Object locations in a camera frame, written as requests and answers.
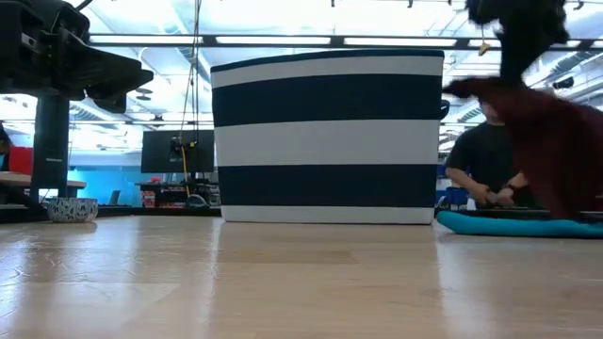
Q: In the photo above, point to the maroon garment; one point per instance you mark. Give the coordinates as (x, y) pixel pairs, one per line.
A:
(556, 141)

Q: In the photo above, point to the black monitor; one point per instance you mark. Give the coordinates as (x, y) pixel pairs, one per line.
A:
(160, 150)

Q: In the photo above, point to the black aluminium table frame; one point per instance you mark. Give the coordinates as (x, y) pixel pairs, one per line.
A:
(141, 212)

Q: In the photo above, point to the navy white striped fabric basket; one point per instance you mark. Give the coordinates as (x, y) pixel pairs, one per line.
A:
(330, 99)

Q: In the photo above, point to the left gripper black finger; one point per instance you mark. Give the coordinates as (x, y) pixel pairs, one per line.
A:
(108, 77)
(110, 103)

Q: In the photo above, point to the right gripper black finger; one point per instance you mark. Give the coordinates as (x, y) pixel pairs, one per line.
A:
(527, 59)
(510, 59)

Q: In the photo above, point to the small patterned bowl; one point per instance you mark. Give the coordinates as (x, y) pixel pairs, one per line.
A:
(72, 210)

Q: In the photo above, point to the tall black tower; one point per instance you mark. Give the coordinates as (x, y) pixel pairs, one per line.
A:
(51, 150)

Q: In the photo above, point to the cluttered workbench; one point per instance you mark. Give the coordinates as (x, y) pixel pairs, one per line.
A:
(160, 193)

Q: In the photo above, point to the teal sock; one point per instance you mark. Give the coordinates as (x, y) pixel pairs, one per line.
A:
(494, 227)

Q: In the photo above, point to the black ceiling device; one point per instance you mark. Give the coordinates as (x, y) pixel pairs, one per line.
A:
(563, 83)

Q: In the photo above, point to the person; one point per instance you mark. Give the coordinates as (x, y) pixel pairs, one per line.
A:
(480, 150)

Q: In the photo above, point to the wooden desk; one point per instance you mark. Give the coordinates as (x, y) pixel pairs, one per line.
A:
(19, 178)

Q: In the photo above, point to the red box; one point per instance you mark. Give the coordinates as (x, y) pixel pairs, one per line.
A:
(21, 160)

